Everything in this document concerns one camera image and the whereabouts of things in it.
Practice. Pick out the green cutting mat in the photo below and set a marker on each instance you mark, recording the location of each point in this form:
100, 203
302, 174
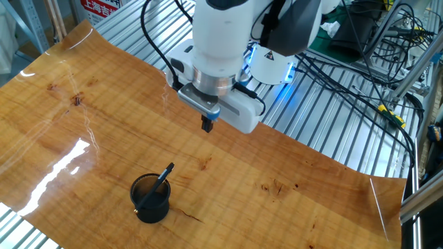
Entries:
318, 50

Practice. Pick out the grey slotted shelf post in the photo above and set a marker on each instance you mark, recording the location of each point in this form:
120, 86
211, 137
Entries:
34, 26

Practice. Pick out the blue yellow tool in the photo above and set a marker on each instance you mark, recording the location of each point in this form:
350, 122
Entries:
435, 133

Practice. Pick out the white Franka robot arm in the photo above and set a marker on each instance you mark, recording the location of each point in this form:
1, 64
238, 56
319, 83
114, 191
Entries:
225, 34

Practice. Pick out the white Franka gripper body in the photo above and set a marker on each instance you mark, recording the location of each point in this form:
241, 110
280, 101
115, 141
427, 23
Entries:
242, 112

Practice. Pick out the wooden stick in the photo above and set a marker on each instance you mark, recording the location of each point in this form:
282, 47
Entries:
52, 19
60, 19

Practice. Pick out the black mesh pen holder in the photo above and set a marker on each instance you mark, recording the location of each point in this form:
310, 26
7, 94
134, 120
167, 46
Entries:
152, 214

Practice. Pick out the black pen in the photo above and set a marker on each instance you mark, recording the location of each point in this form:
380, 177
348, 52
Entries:
162, 178

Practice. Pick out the yellow green screwdriver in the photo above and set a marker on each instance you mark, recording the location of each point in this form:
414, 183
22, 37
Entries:
392, 117

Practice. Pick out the black fabric pouch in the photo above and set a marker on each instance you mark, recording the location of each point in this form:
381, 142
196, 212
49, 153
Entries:
353, 38

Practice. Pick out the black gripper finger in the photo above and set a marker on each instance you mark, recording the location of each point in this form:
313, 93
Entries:
210, 125
204, 123

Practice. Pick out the white crumpled tissue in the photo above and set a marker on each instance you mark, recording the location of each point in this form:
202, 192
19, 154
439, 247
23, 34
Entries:
330, 29

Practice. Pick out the aluminium profile beam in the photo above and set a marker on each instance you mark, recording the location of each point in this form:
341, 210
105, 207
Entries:
424, 198
418, 67

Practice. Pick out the glossy wood grain mat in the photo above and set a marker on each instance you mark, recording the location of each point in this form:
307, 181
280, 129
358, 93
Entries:
104, 121

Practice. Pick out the red white sign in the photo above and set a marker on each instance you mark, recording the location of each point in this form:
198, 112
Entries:
100, 10

